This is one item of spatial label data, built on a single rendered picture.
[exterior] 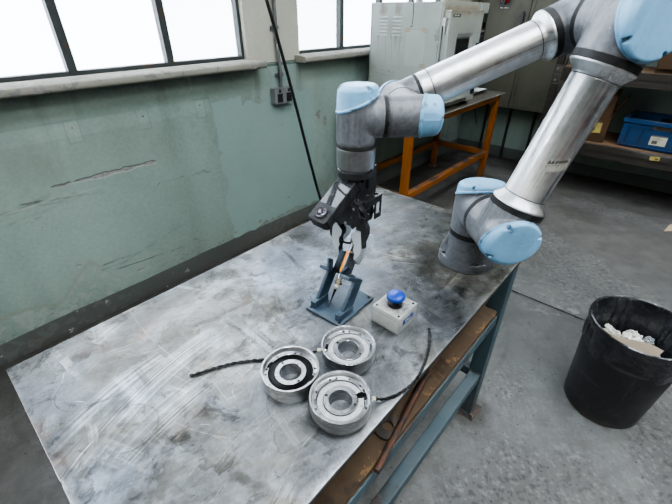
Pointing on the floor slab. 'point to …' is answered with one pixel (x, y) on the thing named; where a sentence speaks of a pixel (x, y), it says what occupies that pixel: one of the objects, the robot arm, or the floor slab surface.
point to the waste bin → (620, 362)
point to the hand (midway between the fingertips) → (347, 257)
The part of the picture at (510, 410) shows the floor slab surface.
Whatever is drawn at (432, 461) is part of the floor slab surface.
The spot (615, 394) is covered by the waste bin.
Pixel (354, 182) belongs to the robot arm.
